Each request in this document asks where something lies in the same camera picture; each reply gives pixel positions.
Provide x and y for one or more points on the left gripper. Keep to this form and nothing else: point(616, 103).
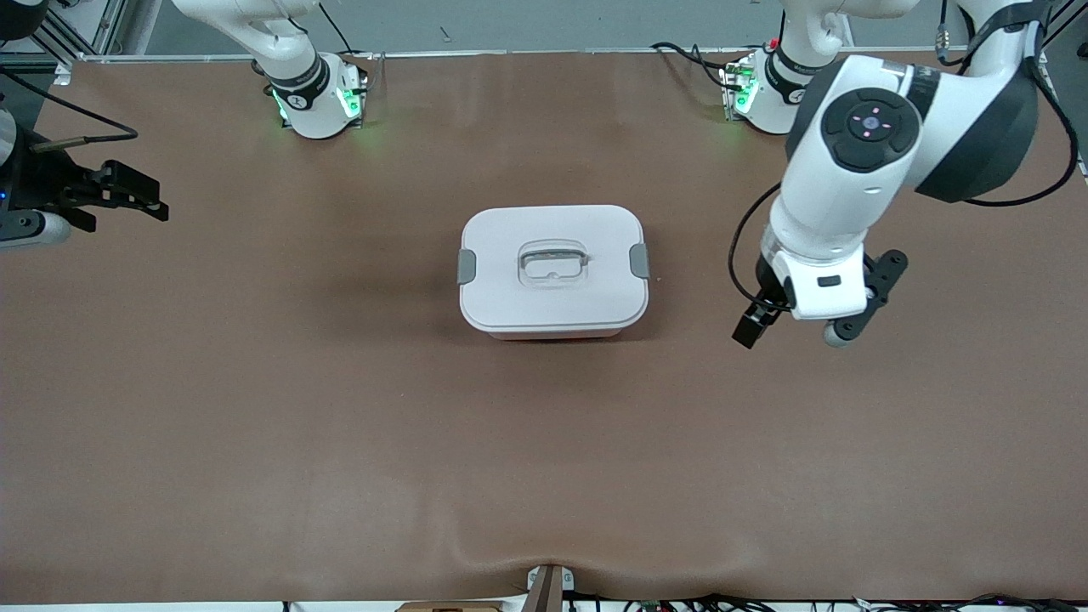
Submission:
point(767, 291)

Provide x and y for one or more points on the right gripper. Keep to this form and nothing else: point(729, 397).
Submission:
point(42, 183)

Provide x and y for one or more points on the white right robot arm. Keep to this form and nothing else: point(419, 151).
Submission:
point(297, 102)

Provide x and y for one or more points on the pink translucent storage box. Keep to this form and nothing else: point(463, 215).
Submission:
point(552, 334)

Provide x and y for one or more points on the grey lid latch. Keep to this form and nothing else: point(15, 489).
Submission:
point(639, 259)
point(467, 265)

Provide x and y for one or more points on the brown table mat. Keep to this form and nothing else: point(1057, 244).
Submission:
point(544, 467)

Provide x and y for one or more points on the brown cardboard piece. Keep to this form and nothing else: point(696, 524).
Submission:
point(450, 608)

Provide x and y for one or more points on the aluminium frame profile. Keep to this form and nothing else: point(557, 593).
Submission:
point(1067, 25)
point(76, 34)

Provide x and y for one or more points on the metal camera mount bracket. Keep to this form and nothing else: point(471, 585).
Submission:
point(544, 591)

